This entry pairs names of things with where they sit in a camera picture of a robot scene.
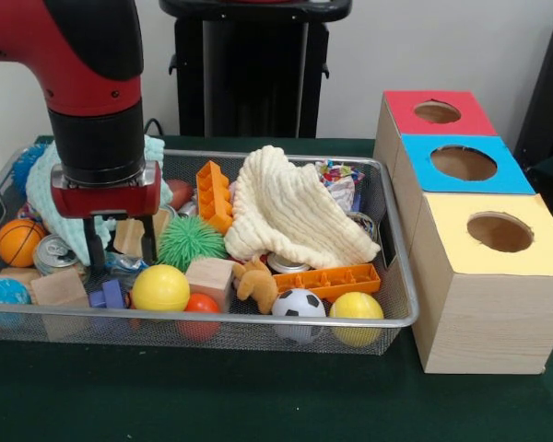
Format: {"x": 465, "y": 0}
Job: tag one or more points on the crumpled clear plastic bottle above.
{"x": 124, "y": 264}

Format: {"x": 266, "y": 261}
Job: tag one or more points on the yellow-haired toy figure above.
{"x": 258, "y": 283}

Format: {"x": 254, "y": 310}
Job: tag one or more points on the small soccer ball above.
{"x": 298, "y": 304}

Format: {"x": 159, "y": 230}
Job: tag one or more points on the orange plastic tray block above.
{"x": 212, "y": 198}

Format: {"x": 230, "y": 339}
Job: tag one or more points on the mint green cloth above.
{"x": 41, "y": 184}

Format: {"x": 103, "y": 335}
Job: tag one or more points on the silver mesh bin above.
{"x": 239, "y": 329}

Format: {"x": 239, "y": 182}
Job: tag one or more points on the orange toy brick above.
{"x": 332, "y": 278}

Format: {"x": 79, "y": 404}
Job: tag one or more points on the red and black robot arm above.
{"x": 87, "y": 69}

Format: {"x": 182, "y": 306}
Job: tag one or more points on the wooden three-hole box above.
{"x": 488, "y": 322}

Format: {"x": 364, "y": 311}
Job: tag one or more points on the black office chair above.
{"x": 548, "y": 92}

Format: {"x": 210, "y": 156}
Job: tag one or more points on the yellow plastic ball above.
{"x": 160, "y": 287}
{"x": 357, "y": 309}

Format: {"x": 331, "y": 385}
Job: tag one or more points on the orange toy basketball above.
{"x": 20, "y": 241}

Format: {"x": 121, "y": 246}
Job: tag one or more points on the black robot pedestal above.
{"x": 253, "y": 69}

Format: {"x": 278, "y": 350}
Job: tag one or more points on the green spiky ball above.
{"x": 191, "y": 241}

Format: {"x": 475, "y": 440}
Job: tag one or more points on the cream cloth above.
{"x": 285, "y": 212}

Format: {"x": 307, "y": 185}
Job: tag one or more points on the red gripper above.
{"x": 106, "y": 200}

